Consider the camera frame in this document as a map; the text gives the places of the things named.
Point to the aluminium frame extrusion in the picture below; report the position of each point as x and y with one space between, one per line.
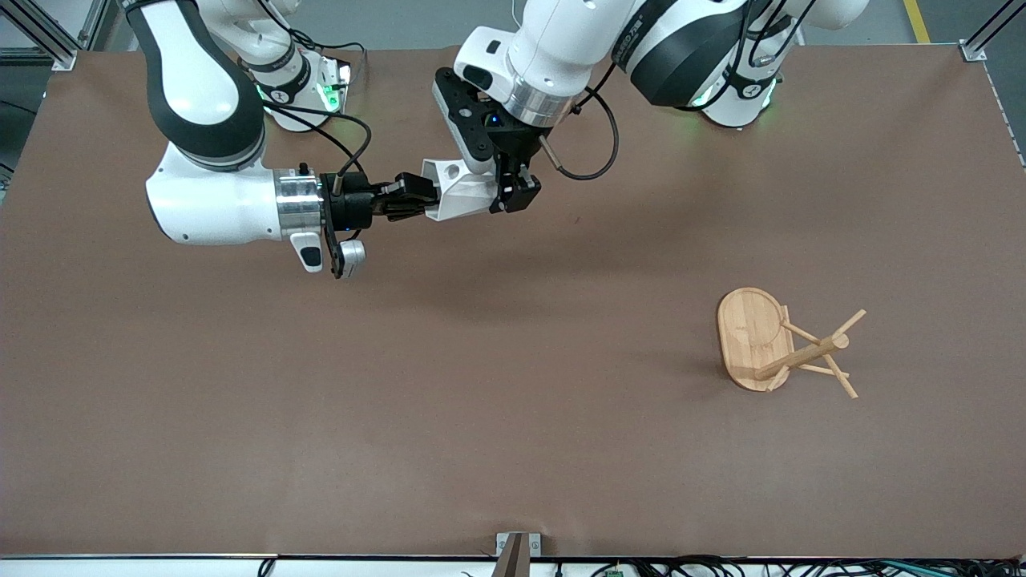
48 32
994 32

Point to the white faceted cup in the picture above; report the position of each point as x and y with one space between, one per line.
461 188

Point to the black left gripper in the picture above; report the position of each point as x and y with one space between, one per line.
515 145

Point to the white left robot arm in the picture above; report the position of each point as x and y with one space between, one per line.
561 40

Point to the brown paper table cover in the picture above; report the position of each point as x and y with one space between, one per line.
513 401

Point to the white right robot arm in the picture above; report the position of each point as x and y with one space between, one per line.
200 192

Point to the wooden cup rack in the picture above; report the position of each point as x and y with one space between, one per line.
753 336

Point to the silver camera mount bracket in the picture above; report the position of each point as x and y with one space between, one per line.
518 553

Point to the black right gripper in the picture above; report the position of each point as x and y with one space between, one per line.
353 206

